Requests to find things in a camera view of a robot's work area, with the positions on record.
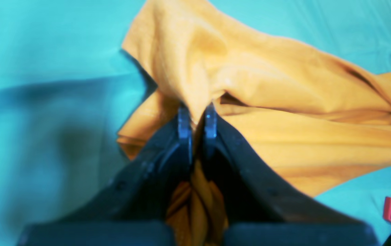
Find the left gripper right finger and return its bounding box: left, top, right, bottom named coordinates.
left=201, top=104, right=379, bottom=246

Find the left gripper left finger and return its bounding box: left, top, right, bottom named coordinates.
left=18, top=106, right=192, bottom=246

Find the orange T-shirt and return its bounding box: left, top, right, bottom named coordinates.
left=117, top=0, right=391, bottom=244

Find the green table cloth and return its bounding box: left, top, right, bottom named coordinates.
left=0, top=0, right=391, bottom=246

